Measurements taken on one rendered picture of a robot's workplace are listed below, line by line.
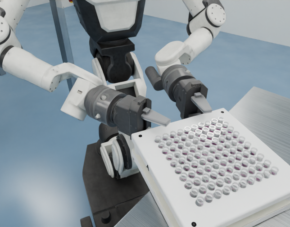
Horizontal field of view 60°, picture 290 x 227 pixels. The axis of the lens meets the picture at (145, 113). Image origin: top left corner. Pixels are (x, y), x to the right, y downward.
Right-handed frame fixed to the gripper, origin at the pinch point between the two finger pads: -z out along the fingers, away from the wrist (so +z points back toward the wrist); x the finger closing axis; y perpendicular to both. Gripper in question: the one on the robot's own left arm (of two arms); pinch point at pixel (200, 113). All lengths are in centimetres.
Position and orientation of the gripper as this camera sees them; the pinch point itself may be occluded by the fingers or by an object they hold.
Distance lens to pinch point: 61.0
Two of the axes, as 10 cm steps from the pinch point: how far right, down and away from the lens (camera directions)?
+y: -9.7, 1.6, -2.1
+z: -2.6, -5.9, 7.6
